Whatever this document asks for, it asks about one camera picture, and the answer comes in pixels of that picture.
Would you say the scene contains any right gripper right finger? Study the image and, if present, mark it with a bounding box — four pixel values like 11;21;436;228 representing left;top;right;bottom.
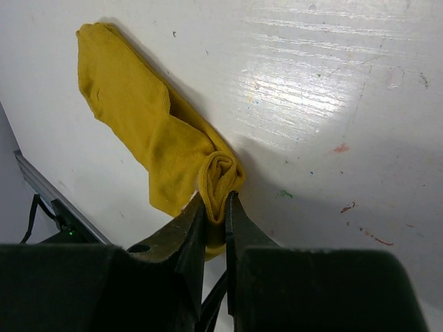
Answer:
225;192;426;331

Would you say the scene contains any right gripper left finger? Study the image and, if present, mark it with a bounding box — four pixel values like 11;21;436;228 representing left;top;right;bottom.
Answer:
1;199;206;331

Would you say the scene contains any yellow sock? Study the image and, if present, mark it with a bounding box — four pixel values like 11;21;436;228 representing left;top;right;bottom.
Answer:
76;23;246;259

